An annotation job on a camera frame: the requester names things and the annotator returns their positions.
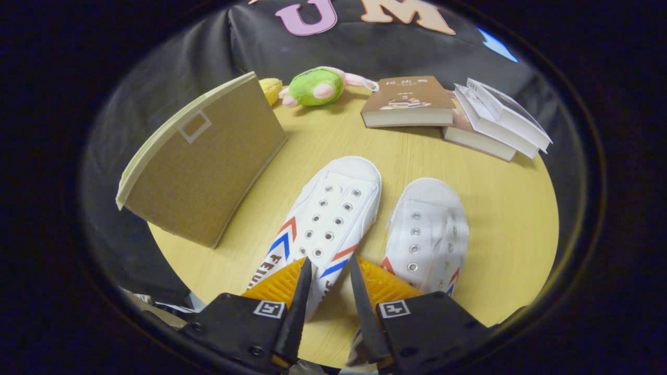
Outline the white patterned cover book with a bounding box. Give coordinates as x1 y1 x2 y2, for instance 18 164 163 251
453 83 540 159

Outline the beige fabric storage box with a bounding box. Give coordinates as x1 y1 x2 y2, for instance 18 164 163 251
116 71 288 249

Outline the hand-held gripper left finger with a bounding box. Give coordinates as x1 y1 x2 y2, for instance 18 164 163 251
180 257 313 374

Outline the pinkish brown cover book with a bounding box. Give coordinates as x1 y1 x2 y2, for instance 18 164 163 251
443 91 517 162

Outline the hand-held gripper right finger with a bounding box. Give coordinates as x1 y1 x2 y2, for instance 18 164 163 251
348 254 493 374

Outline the white shoe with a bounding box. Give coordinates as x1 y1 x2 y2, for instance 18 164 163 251
347 178 470 366
248 156 382 322

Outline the yellow plush toy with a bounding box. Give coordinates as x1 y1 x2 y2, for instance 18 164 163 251
259 78 283 106

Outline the green pink plush toy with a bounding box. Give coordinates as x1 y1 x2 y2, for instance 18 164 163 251
279 66 379 108

